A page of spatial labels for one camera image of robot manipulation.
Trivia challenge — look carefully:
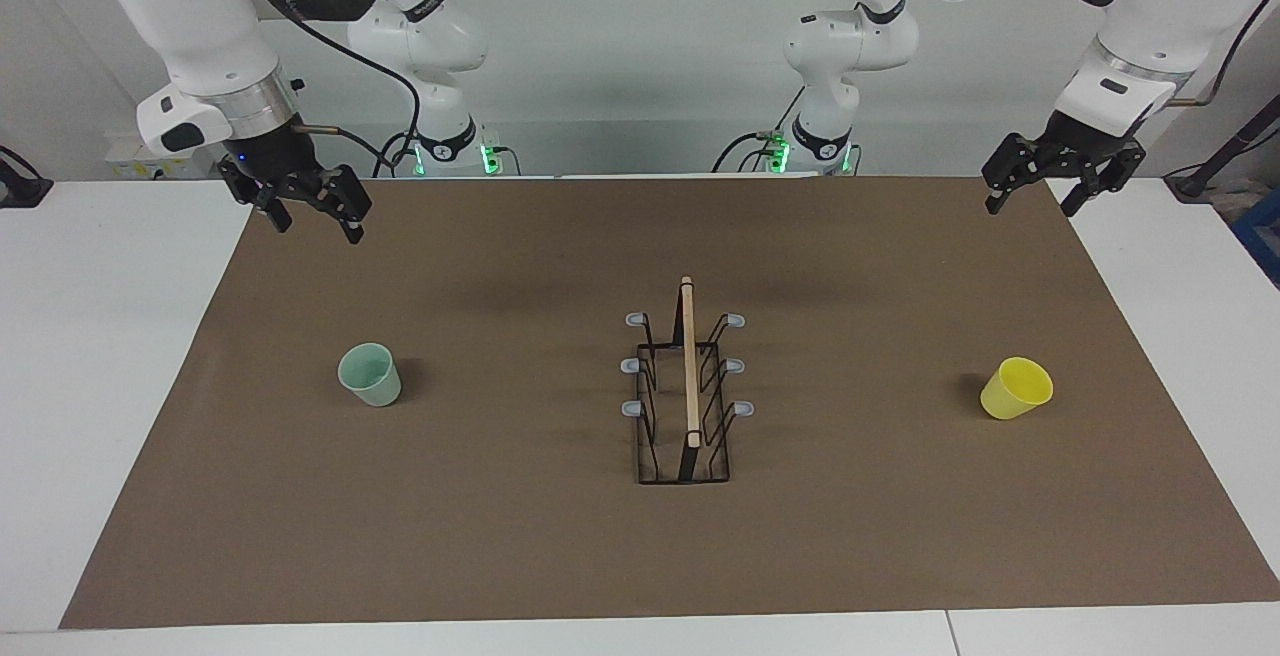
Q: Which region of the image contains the yellow plastic cup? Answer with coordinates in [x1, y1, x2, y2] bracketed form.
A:
[979, 357, 1054, 421]

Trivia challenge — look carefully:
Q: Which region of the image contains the brown table mat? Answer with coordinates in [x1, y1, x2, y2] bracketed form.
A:
[58, 176, 1280, 630]

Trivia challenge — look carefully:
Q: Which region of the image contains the pale green plastic cup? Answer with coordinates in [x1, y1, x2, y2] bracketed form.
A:
[337, 342, 403, 408]

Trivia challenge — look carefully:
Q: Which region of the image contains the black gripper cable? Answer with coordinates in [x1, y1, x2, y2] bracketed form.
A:
[910, 0, 1280, 107]
[235, 0, 423, 179]

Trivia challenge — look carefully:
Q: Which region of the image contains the blue crate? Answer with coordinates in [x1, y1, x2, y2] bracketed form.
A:
[1232, 188, 1280, 287]

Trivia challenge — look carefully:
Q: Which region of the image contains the black stand pole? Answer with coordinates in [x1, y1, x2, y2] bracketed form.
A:
[1165, 96, 1280, 202]

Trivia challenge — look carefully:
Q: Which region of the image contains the black base power cable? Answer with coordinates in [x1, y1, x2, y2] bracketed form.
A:
[372, 131, 416, 179]
[712, 86, 806, 174]

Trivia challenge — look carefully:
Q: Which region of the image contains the black wire cup rack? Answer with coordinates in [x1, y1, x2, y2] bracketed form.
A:
[620, 276, 756, 485]

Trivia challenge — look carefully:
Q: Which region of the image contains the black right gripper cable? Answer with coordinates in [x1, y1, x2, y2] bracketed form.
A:
[235, 0, 423, 179]

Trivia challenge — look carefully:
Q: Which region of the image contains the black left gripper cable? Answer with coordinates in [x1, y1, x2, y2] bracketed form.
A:
[910, 0, 1280, 107]

